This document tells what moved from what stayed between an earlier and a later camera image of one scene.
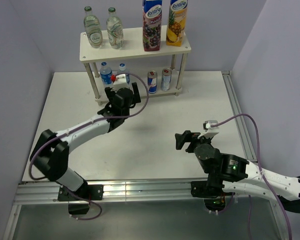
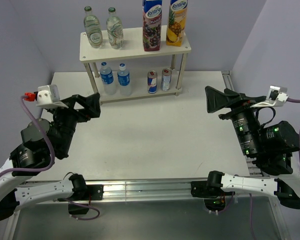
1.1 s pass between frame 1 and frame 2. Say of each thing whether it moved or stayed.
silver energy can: stayed
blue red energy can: stayed
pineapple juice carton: stayed
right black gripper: moved
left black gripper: moved
